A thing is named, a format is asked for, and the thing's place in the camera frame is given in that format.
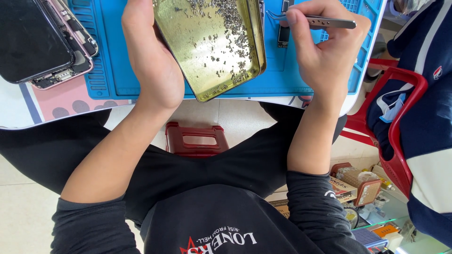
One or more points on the person's left hand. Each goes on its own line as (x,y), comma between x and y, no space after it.
(152,70)

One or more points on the person's right hand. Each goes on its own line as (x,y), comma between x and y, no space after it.
(328,63)

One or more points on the silver metal tweezers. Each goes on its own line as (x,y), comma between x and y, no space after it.
(332,23)

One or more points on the gold metal tin tray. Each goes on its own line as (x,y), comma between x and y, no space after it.
(201,53)

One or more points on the blue silicone repair mat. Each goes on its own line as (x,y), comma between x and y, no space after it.
(116,53)

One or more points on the small black circuit board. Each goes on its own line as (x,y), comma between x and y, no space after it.
(283,37)

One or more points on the pink open phone chassis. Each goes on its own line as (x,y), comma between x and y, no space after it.
(83,60)

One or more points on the red plastic stool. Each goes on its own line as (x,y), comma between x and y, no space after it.
(196,136)

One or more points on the light blue face mask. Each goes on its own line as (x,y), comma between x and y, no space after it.
(392,110)

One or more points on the pile of small screws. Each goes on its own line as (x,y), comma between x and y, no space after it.
(233,31)

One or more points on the red plastic chair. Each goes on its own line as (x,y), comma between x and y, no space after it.
(395,141)

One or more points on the navy and white jacket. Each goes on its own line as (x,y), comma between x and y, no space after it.
(429,123)

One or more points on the black phone screen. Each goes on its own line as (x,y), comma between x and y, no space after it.
(31,38)

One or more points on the person's black trousers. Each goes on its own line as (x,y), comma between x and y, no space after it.
(53,148)

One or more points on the glass cabinet with items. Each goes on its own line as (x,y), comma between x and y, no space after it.
(367,197)

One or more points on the person's black shirt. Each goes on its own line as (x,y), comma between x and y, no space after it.
(219,218)

